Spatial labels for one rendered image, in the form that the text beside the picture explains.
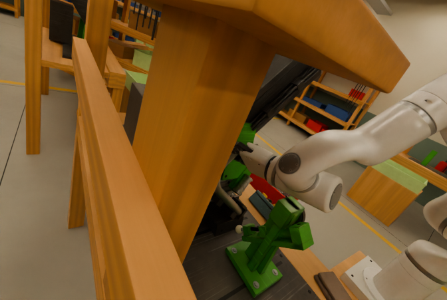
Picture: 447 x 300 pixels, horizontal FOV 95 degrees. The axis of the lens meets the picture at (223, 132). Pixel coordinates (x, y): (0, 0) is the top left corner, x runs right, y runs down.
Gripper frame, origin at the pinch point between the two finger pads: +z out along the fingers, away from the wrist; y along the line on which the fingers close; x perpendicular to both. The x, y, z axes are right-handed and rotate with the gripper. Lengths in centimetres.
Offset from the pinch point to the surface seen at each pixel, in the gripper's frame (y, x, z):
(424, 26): -222, -565, 54
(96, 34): 46, -4, 73
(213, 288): -16.1, 32.4, -12.2
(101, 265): 3.0, 46.8, 6.0
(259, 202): -35.8, -0.1, 4.0
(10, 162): 1, 93, 189
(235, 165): -7.0, 1.2, 3.0
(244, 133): 0.7, -7.8, 2.4
